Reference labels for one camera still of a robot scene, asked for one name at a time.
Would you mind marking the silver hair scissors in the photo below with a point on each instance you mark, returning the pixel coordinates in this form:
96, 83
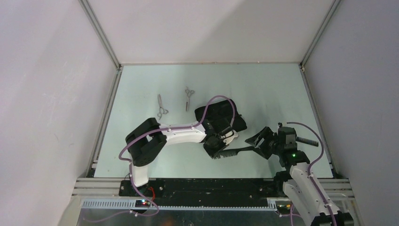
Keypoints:
189, 93

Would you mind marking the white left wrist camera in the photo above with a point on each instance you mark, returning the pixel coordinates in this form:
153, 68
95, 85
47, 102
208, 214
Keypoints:
229, 137

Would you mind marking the black zippered tool case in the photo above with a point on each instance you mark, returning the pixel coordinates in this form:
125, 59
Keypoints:
221, 116

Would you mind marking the silver thinning scissors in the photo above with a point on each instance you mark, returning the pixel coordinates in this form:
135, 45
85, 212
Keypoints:
162, 109

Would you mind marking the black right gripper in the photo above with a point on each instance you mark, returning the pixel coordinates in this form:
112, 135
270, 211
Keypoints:
266, 133

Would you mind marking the black handled comb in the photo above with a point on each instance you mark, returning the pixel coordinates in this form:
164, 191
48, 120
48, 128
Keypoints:
231, 152

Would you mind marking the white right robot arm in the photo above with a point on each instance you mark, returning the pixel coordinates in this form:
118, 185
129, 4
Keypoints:
298, 182

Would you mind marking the small black comb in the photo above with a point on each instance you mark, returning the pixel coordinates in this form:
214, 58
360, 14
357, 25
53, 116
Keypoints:
307, 141

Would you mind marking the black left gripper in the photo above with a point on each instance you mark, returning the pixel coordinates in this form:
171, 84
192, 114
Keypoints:
212, 153

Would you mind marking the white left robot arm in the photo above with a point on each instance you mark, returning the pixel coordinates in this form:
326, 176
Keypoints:
146, 141

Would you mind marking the aluminium frame rail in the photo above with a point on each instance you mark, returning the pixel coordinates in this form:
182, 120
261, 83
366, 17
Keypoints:
104, 122

